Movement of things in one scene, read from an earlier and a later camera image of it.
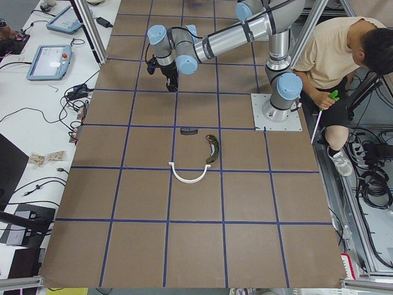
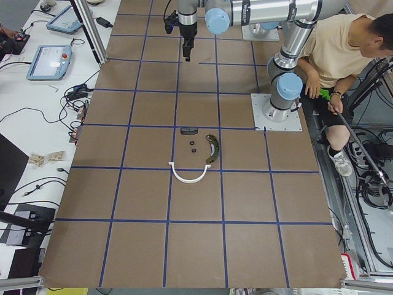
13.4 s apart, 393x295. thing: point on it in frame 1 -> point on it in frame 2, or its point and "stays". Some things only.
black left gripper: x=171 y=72 -> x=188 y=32
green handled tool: x=333 y=94 -> x=325 y=94
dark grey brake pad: x=188 y=130 stays
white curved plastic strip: x=190 y=180 stays
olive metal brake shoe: x=214 y=149 stays
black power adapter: x=103 y=22 stays
